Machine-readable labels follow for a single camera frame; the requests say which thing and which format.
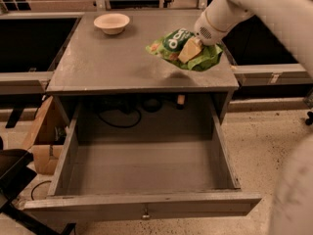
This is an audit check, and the open grey top drawer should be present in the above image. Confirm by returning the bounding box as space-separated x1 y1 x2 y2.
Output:
24 106 261 221

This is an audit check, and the black caster wheel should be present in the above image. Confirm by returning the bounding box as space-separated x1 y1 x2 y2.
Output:
305 112 313 125

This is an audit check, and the black cable inside cabinet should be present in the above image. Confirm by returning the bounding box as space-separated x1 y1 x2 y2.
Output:
94 96 164 129

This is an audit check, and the white paper bowl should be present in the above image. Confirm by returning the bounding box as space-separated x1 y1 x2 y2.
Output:
94 13 130 35

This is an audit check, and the brown cardboard box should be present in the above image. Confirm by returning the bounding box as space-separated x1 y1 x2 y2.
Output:
22 97 67 175

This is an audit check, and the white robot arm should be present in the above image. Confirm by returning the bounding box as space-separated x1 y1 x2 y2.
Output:
179 0 313 235

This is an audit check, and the metal drawer knob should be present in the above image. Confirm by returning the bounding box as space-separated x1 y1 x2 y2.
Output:
141 209 151 220

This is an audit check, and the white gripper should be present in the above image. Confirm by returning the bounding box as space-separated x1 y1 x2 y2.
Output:
178 10 227 64

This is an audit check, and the black chair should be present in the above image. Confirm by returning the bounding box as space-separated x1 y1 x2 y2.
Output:
0 138 75 235

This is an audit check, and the grey cabinet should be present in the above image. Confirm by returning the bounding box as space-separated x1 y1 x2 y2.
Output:
47 11 238 142

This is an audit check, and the black cable on floor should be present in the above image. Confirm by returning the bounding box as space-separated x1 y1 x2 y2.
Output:
30 179 53 201

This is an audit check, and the green rice chip bag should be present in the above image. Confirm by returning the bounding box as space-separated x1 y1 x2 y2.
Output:
146 28 223 71

